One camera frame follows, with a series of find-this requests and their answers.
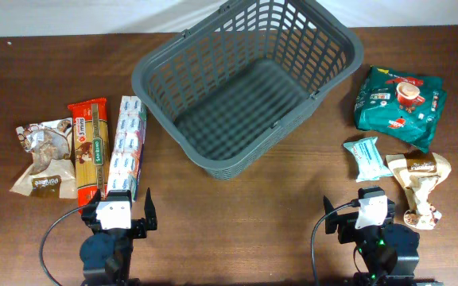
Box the brown white pastry bag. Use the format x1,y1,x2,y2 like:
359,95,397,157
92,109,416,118
10,118,77,199

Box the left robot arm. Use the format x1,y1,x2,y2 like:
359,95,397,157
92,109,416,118
80,190,157,286

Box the green coffee bag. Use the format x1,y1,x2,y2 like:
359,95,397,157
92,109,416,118
354,66,447,153

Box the Kleenex tissue multipack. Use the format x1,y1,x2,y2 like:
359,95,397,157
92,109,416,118
106,96,147,202

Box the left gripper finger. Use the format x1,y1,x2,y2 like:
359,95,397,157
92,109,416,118
144,187,157,221
86,189,101,211

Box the light teal snack packet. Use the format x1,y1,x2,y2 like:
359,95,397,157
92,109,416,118
343,137,393,183

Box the left black cable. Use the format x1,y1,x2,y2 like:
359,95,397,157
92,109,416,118
39,203,95,286

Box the beige snack bag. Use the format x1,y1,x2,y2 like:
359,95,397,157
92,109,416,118
386,151,452,230

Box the right black cable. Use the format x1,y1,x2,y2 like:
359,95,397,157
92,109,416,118
310,201,360,286

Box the grey plastic basket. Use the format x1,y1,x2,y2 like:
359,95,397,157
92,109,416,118
131,0,363,180

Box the black cable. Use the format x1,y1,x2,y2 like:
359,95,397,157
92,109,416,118
39,203,95,286
310,201,360,286

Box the orange spaghetti packet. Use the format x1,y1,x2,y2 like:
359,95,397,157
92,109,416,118
68,98,111,207

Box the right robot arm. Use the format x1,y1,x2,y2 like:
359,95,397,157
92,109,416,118
320,186,442,286

